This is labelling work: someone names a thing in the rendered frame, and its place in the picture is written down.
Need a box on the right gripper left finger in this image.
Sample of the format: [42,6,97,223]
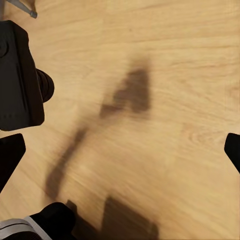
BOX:
[0,133,26,193]

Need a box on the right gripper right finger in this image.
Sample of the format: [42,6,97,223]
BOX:
[224,133,240,173]

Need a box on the digital camera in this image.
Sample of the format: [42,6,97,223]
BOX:
[0,20,55,132]

